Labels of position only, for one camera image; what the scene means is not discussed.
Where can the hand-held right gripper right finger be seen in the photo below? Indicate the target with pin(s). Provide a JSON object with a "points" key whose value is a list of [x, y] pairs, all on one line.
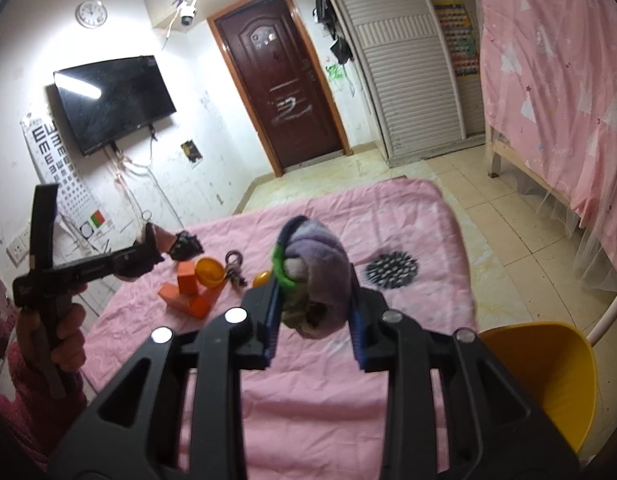
{"points": [[358, 330]]}

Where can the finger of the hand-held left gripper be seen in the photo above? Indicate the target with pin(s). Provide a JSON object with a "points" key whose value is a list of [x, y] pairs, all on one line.
{"points": [[141, 252], [138, 271]]}

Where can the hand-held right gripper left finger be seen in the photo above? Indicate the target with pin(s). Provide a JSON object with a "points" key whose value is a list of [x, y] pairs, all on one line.
{"points": [[271, 320]]}

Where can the purple fuzzy sock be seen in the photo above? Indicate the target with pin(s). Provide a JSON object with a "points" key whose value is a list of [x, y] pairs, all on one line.
{"points": [[313, 270]]}

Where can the yellow plastic bin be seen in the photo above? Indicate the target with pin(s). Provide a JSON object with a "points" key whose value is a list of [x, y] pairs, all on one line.
{"points": [[548, 375]]}

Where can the person's left hand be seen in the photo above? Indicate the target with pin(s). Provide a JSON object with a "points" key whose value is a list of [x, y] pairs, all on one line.
{"points": [[71, 335]]}

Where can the yellow plastic capsule half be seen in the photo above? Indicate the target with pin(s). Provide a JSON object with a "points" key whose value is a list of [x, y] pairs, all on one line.
{"points": [[262, 279]]}

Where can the black tangled item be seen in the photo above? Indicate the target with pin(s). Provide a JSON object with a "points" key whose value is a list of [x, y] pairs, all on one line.
{"points": [[187, 246]]}

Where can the orange paper box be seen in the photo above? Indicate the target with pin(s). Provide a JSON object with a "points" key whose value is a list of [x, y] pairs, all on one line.
{"points": [[188, 300]]}

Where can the pink bedsheet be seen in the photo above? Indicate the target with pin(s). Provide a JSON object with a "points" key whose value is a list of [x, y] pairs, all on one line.
{"points": [[313, 410]]}

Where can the eye chart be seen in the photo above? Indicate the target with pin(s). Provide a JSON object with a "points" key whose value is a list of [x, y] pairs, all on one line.
{"points": [[53, 160]]}

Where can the dark brown door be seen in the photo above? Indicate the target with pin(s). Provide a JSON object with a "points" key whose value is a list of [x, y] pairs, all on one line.
{"points": [[278, 85]]}

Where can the white tulle bed skirt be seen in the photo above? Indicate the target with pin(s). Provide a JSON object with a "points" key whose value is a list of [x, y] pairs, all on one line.
{"points": [[553, 210]]}

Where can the white louvred wardrobe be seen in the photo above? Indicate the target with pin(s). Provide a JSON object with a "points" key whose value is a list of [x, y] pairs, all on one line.
{"points": [[403, 85]]}

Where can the small black hanging bag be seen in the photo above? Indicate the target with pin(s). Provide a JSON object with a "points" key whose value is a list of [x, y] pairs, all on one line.
{"points": [[341, 50]]}

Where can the large black hanging bag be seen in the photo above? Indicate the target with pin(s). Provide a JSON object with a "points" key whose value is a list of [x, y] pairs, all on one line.
{"points": [[324, 10]]}

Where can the colourful grid poster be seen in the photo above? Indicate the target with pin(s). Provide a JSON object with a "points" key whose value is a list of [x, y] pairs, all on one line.
{"points": [[456, 37]]}

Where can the pink printed bed curtain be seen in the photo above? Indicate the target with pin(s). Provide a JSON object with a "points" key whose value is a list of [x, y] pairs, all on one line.
{"points": [[563, 85]]}

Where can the white wall socket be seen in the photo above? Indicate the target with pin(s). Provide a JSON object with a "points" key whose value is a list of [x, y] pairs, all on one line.
{"points": [[19, 245]]}

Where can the open wall junction box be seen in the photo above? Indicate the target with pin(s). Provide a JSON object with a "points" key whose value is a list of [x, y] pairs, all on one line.
{"points": [[192, 152]]}

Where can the black wall television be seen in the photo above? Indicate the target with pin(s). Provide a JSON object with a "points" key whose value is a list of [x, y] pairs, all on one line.
{"points": [[113, 102]]}

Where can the wooden bed frame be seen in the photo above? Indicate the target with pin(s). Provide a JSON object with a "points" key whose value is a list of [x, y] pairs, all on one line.
{"points": [[496, 152]]}

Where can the white security camera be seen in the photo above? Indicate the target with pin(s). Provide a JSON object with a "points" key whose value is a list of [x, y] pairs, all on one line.
{"points": [[186, 15]]}

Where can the white wall clock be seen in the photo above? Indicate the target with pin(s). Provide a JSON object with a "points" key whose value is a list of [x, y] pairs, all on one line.
{"points": [[92, 14]]}

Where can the white metal chair frame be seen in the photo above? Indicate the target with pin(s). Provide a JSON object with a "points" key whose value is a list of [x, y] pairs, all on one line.
{"points": [[608, 317]]}

